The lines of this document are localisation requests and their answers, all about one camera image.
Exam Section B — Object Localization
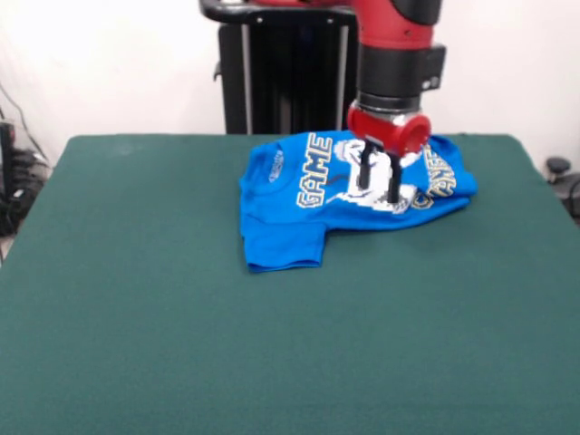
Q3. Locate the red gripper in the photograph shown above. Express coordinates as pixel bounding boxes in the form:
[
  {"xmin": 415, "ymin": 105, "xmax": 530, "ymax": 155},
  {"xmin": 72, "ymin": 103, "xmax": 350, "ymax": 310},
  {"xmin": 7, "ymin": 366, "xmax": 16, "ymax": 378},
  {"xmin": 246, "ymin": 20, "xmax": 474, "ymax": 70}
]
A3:
[{"xmin": 346, "ymin": 102, "xmax": 432, "ymax": 204}]

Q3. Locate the blue game controller print t-shirt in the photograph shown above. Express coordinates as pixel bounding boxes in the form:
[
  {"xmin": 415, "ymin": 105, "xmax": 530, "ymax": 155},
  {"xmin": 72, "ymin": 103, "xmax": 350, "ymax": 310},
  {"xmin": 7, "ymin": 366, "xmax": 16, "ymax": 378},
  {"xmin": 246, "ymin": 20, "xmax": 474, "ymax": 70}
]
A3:
[{"xmin": 238, "ymin": 130, "xmax": 480, "ymax": 275}]

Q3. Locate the black office chair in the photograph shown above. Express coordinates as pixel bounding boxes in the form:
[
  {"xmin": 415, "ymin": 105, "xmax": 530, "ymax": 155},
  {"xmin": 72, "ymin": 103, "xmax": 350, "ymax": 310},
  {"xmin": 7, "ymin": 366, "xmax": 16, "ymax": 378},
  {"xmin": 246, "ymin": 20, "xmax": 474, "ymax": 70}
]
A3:
[{"xmin": 545, "ymin": 156, "xmax": 580, "ymax": 227}]

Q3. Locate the dark green table cloth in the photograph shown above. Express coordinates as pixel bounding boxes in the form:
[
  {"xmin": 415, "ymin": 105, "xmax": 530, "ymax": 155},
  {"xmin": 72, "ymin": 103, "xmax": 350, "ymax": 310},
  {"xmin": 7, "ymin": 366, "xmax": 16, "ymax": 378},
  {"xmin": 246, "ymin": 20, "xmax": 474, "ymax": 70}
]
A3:
[{"xmin": 0, "ymin": 133, "xmax": 580, "ymax": 435}]

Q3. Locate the black computer box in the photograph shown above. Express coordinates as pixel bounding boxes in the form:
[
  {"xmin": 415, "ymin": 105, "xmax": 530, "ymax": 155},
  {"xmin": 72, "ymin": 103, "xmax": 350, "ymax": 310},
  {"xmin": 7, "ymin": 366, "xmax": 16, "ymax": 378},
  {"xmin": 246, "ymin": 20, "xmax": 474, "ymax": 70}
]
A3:
[{"xmin": 0, "ymin": 120, "xmax": 17, "ymax": 200}]

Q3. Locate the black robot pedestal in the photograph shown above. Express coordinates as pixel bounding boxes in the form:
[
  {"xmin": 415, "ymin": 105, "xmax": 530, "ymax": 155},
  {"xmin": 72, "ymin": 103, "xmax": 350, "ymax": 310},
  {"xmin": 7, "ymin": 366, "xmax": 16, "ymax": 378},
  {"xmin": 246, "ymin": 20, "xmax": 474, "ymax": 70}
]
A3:
[{"xmin": 198, "ymin": 0, "xmax": 363, "ymax": 135}]

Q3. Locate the black cable bundle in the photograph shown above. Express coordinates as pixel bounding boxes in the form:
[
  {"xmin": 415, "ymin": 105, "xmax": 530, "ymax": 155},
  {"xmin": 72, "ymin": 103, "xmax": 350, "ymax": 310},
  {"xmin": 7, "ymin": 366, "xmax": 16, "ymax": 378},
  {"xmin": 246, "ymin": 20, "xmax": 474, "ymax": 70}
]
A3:
[{"xmin": 0, "ymin": 148, "xmax": 52, "ymax": 237}]

